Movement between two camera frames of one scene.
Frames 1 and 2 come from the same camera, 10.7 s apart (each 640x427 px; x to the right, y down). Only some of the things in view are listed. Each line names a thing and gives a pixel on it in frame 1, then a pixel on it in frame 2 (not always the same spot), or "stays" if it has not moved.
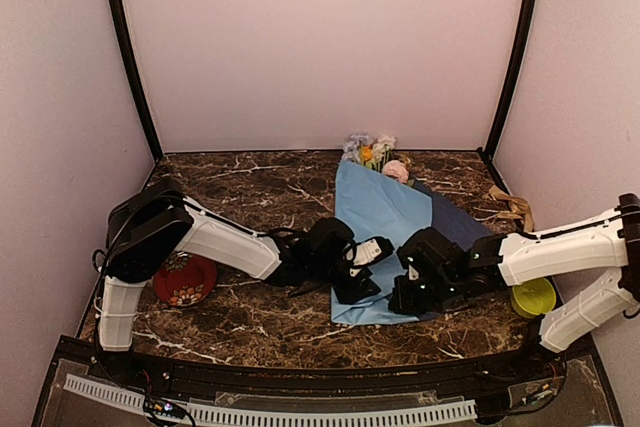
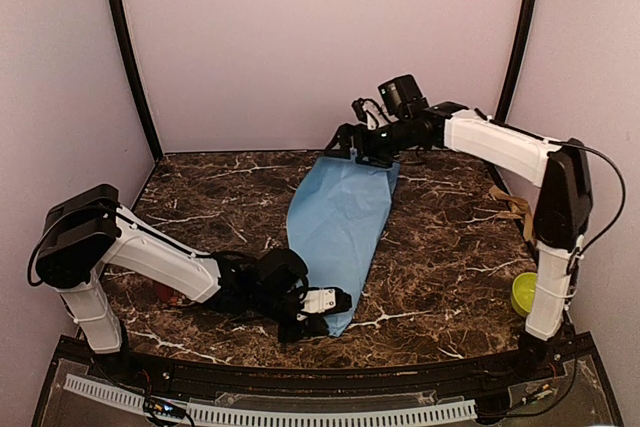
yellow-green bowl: x=533 y=298 stays
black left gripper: x=357 y=290 to x=286 y=335
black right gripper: x=401 y=301 to x=347 y=133
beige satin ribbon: x=521 y=208 stays
